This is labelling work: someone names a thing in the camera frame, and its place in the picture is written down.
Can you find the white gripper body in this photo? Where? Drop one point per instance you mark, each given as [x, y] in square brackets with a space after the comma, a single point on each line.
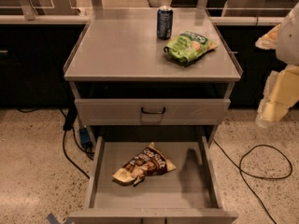
[289, 41]

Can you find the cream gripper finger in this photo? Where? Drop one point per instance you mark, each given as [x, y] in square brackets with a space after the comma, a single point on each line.
[281, 92]
[269, 40]

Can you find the brown chip bag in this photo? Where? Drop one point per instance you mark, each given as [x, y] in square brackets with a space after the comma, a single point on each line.
[150, 161]

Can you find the green chip bag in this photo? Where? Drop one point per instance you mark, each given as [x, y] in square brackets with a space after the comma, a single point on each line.
[188, 47]

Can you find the open middle drawer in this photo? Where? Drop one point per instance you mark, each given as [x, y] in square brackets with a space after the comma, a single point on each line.
[187, 195]

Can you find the grey drawer cabinet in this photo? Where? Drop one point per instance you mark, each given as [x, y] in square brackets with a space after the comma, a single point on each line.
[119, 56]

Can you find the closed top drawer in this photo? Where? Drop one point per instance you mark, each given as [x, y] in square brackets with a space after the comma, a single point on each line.
[127, 111]

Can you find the blue soda can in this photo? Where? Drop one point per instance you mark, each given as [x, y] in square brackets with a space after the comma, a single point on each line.
[164, 22]

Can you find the blue power adapter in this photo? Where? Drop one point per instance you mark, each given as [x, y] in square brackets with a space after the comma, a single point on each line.
[85, 139]

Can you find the dark lab bench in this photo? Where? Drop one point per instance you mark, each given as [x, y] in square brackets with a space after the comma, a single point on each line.
[37, 37]

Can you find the blue tape piece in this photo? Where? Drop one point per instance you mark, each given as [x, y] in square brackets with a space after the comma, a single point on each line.
[52, 219]

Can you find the black drawer handle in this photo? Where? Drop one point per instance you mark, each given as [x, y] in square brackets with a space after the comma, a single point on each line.
[152, 112]

